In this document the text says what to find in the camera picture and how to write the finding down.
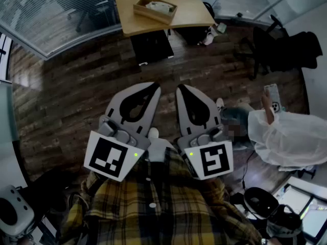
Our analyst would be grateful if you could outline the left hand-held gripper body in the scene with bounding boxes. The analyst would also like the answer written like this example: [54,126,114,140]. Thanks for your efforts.
[83,115,152,183]

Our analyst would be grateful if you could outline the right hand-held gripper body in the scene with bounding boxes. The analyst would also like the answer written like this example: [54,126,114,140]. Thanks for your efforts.
[177,126,235,181]

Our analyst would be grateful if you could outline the wooden tray box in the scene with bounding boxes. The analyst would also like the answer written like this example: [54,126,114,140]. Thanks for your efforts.
[133,0,178,26]

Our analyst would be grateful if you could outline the white plastic bag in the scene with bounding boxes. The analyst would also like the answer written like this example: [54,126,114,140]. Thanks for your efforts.
[145,1,177,14]
[202,30,215,46]

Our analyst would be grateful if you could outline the person's light grey trousers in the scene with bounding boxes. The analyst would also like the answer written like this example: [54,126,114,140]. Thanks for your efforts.
[147,137,172,163]

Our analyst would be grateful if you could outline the black white headset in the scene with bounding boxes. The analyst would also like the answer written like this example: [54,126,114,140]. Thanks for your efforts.
[243,186,303,238]

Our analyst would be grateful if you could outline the white smartphone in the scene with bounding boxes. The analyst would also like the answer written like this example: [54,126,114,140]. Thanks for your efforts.
[263,83,285,113]

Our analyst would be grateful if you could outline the black table base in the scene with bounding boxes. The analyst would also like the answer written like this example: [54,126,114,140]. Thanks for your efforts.
[130,29,175,66]

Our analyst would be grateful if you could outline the person's yellow plaid shirt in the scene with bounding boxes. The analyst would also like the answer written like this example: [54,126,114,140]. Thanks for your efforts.
[56,146,262,245]

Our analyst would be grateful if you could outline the black office chair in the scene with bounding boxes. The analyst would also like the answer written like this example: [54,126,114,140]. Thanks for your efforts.
[233,14,324,82]

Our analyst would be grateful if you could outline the white rounded device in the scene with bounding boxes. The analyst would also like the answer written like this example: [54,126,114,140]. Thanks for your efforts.
[0,184,36,240]

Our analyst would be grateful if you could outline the black cable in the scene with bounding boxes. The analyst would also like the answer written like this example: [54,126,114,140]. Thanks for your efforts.
[241,149,256,190]

